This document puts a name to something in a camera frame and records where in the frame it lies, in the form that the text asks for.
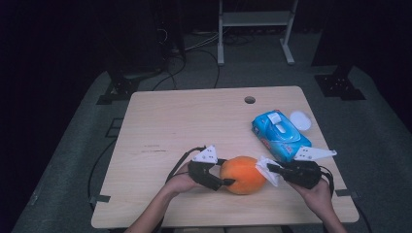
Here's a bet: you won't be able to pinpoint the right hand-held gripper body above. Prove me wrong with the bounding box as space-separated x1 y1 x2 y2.
281 146 338 190

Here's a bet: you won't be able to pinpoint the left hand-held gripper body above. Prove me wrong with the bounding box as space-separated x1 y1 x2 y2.
188 145 225 192

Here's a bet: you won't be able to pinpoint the white wet wipe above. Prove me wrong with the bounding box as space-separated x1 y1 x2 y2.
255 155 283 188

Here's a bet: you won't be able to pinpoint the orange plush toy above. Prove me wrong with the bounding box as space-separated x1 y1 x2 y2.
219 155 268 196

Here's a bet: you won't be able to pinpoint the blue wet wipes pack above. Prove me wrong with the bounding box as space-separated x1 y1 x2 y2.
251 109 313 163

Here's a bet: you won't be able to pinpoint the person's left hand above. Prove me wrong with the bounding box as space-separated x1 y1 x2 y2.
164 163 202 197

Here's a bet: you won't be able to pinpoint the person's right hand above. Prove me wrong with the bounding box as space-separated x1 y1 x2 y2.
288 178 335 221

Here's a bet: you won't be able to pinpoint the black tape strip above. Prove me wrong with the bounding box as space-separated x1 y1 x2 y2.
89 193 112 204
334 188 360 199

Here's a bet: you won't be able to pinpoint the white oval lid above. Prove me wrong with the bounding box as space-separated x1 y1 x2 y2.
289 110 313 132

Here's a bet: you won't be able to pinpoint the black stand base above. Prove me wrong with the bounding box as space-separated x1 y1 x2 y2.
96 69 163 106
312 62 367 101

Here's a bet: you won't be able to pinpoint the black floor tape outline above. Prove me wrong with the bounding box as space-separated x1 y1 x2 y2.
105 117 124 139

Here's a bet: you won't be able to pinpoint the white metal stand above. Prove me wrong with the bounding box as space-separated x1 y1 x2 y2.
217 0 299 67

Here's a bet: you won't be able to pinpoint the left hand-held gripper black cable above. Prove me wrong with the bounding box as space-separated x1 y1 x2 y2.
164 146 207 184

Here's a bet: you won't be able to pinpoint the hand-held gripper black cable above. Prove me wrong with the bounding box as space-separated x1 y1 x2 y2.
164 146 207 184
319 165 335 197

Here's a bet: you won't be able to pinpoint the right hand-held gripper black cable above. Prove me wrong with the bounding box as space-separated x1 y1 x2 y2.
319 165 335 197

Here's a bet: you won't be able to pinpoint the black floor cable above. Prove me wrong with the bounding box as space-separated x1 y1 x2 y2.
152 54 188 91
193 48 222 89

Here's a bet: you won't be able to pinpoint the black cable beside table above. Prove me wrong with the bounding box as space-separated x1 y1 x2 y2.
86 139 118 208

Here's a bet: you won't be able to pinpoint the white floor cables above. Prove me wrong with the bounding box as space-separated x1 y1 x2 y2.
186 30 224 52

